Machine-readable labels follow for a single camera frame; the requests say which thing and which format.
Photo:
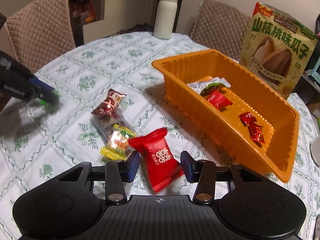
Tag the yellow candy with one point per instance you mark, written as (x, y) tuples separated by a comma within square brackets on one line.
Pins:
[(116, 141)]

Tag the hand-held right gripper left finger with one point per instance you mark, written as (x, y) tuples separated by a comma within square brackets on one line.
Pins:
[(132, 166)]

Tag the white-green snack packet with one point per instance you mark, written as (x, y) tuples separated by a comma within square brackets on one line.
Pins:
[(198, 85)]

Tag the white insulated bottle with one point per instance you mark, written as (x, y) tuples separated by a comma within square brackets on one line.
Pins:
[(165, 17)]

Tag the white cabinet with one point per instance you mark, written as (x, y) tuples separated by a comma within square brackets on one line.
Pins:
[(125, 7)]

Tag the red snack bag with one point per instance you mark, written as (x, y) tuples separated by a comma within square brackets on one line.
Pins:
[(85, 12)]

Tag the quilted beige chair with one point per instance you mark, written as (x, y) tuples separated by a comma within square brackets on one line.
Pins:
[(37, 30), (220, 25)]

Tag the sunflower seed bag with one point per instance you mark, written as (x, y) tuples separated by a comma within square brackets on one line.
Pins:
[(275, 55)]

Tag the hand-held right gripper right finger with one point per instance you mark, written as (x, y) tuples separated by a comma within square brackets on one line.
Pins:
[(187, 166)]

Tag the green floral tablecloth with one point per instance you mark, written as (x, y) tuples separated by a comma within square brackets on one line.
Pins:
[(75, 62)]

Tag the clear black sesame packet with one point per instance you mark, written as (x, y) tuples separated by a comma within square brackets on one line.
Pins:
[(105, 127)]

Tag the orange plastic tray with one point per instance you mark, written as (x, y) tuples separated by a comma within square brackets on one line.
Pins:
[(282, 120)]

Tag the large red snack packet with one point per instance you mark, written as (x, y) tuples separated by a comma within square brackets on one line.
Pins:
[(160, 157)]

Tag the green candy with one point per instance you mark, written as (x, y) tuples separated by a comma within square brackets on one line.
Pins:
[(212, 88), (51, 105)]

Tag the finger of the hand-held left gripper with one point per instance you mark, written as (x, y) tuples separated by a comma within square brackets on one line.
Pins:
[(42, 87), (47, 100)]

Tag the brown red candy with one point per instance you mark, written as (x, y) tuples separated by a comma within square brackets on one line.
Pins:
[(108, 103)]

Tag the long red snack packet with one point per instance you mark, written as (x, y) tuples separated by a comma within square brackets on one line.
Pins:
[(220, 100)]

